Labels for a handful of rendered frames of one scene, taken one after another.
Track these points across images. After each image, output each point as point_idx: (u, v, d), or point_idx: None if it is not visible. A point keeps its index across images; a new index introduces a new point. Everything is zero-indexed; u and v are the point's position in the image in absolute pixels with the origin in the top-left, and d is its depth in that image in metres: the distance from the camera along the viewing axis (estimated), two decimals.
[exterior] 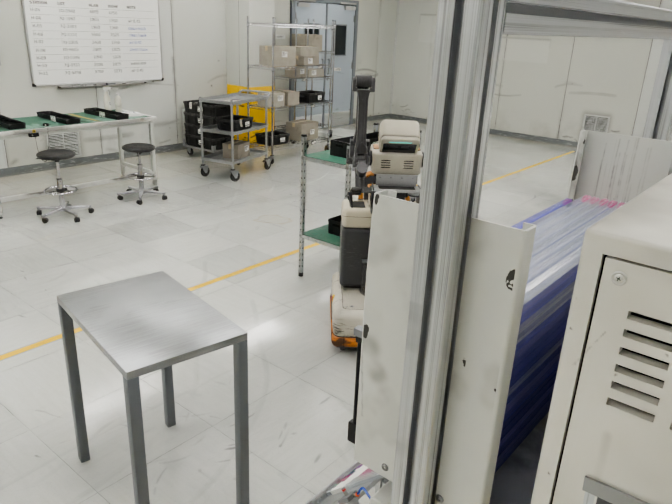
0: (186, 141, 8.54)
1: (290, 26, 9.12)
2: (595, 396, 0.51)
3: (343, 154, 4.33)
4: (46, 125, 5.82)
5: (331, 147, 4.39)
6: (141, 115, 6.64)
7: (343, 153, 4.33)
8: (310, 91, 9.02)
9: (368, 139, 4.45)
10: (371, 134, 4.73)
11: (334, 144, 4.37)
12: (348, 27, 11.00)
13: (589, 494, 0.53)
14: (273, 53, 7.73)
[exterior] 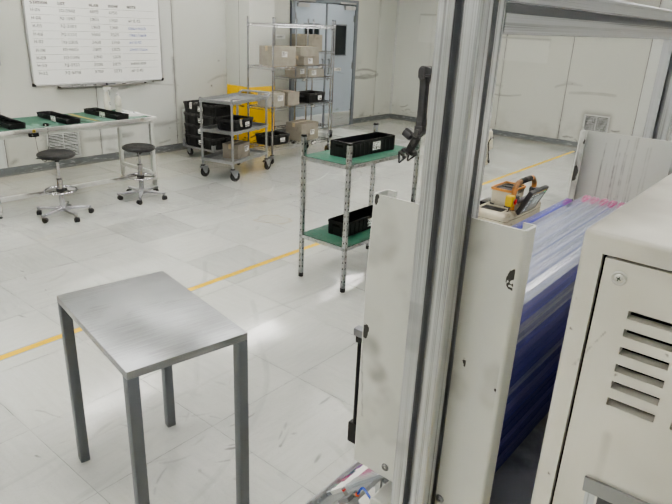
0: (186, 141, 8.54)
1: (290, 26, 9.12)
2: (595, 396, 0.51)
3: (343, 154, 4.33)
4: (46, 125, 5.82)
5: (331, 147, 4.39)
6: (141, 115, 6.64)
7: (343, 153, 4.33)
8: (310, 91, 9.02)
9: (368, 139, 4.45)
10: (371, 134, 4.73)
11: (334, 144, 4.37)
12: (348, 27, 11.00)
13: (589, 494, 0.53)
14: (273, 53, 7.73)
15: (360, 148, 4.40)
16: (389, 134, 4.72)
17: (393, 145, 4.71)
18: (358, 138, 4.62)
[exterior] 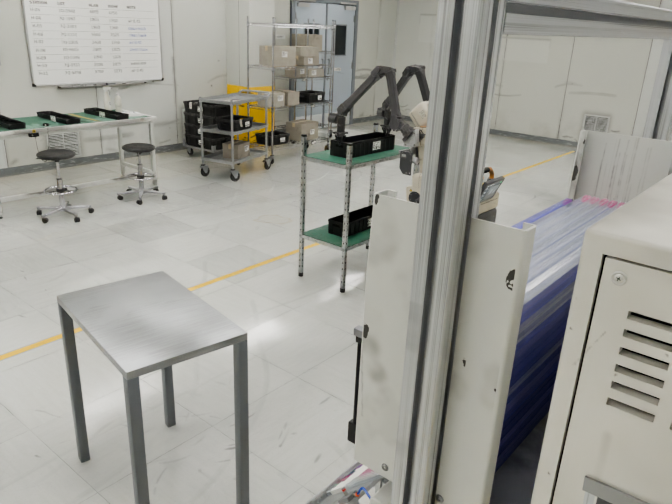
0: (186, 141, 8.54)
1: (290, 26, 9.12)
2: (595, 396, 0.51)
3: (343, 154, 4.33)
4: (46, 125, 5.82)
5: (331, 147, 4.39)
6: (141, 115, 6.64)
7: (343, 153, 4.33)
8: (310, 91, 9.02)
9: (368, 139, 4.45)
10: (371, 134, 4.73)
11: (334, 144, 4.37)
12: (348, 27, 11.00)
13: (589, 494, 0.53)
14: (273, 53, 7.73)
15: (360, 148, 4.40)
16: (389, 134, 4.72)
17: (393, 145, 4.71)
18: (358, 138, 4.62)
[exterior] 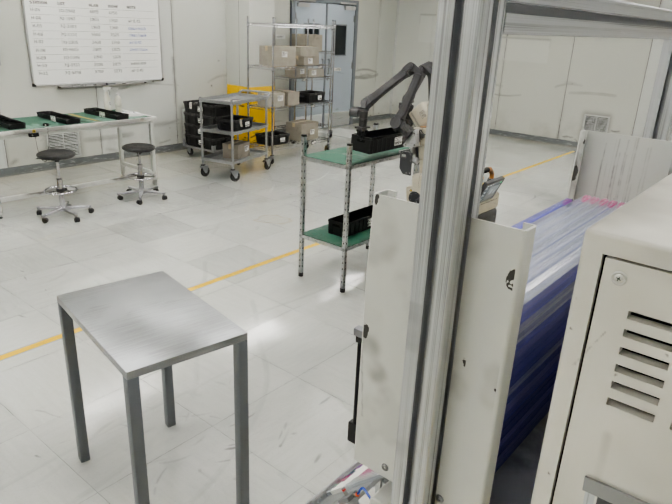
0: (186, 141, 8.54)
1: (290, 26, 9.12)
2: (595, 396, 0.51)
3: (364, 149, 4.20)
4: (46, 125, 5.82)
5: (352, 141, 4.25)
6: (141, 115, 6.64)
7: (364, 148, 4.20)
8: (310, 91, 9.02)
9: (390, 134, 4.31)
10: (392, 128, 4.59)
11: (355, 139, 4.23)
12: (348, 27, 11.00)
13: (589, 494, 0.53)
14: (273, 53, 7.73)
15: (382, 143, 4.26)
16: None
17: None
18: (379, 132, 4.48)
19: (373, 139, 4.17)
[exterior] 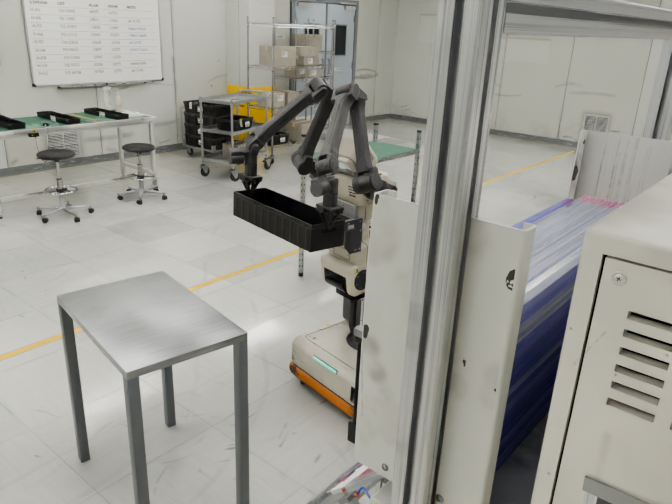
0: (186, 141, 8.54)
1: (290, 26, 9.12)
2: (595, 396, 0.51)
3: (335, 241, 2.42)
4: (46, 125, 5.82)
5: (313, 238, 2.34)
6: (141, 115, 6.64)
7: (335, 240, 2.42)
8: None
9: (309, 205, 2.58)
10: (244, 197, 2.66)
11: (319, 231, 2.35)
12: (348, 27, 11.00)
13: (589, 494, 0.53)
14: (273, 53, 7.73)
15: (322, 223, 2.54)
16: (256, 189, 2.79)
17: (266, 205, 2.84)
18: (265, 210, 2.55)
19: (340, 220, 2.45)
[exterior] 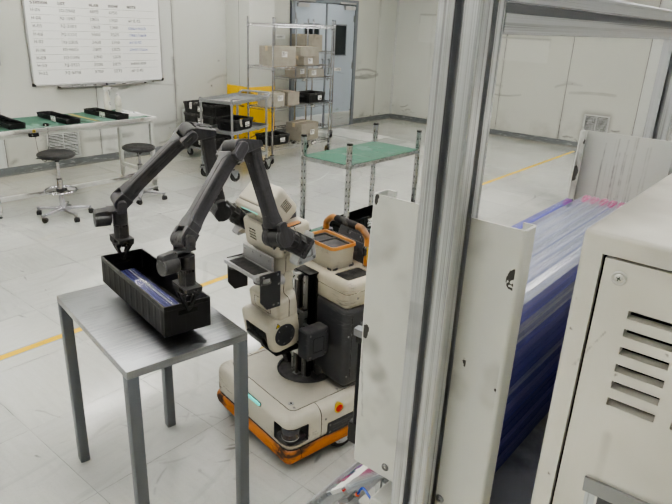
0: None
1: (290, 26, 9.12)
2: (595, 396, 0.51)
3: (199, 322, 2.11)
4: (46, 125, 5.82)
5: (168, 322, 2.03)
6: (141, 115, 6.64)
7: (199, 320, 2.11)
8: (310, 91, 9.02)
9: (178, 274, 2.27)
10: (110, 264, 2.35)
11: (175, 313, 2.03)
12: (348, 27, 11.00)
13: (589, 494, 0.53)
14: (273, 53, 7.73)
15: None
16: (130, 251, 2.48)
17: (144, 267, 2.53)
18: (127, 281, 2.24)
19: (206, 296, 2.13)
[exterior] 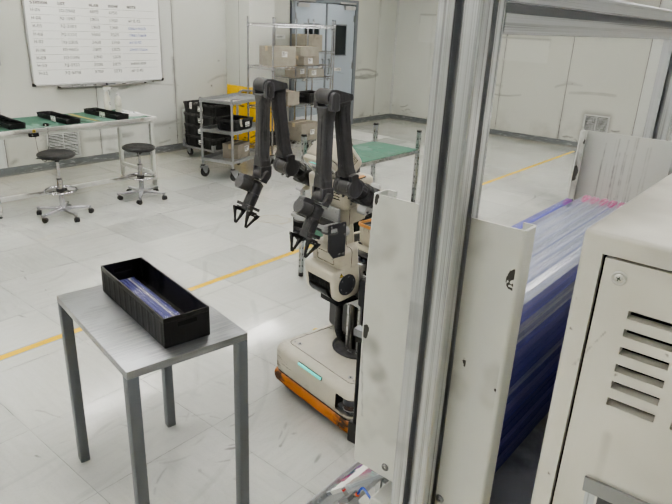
0: (186, 141, 8.54)
1: (290, 26, 9.12)
2: (595, 396, 0.51)
3: (199, 332, 2.12)
4: (46, 125, 5.82)
5: (167, 333, 2.04)
6: (141, 115, 6.64)
7: (198, 330, 2.12)
8: (310, 91, 9.02)
9: (178, 284, 2.28)
10: (109, 274, 2.36)
11: (174, 324, 2.05)
12: (348, 27, 11.00)
13: (589, 494, 0.53)
14: (273, 53, 7.73)
15: (191, 306, 2.23)
16: (130, 260, 2.49)
17: (144, 276, 2.54)
18: (126, 291, 2.25)
19: (205, 306, 2.14)
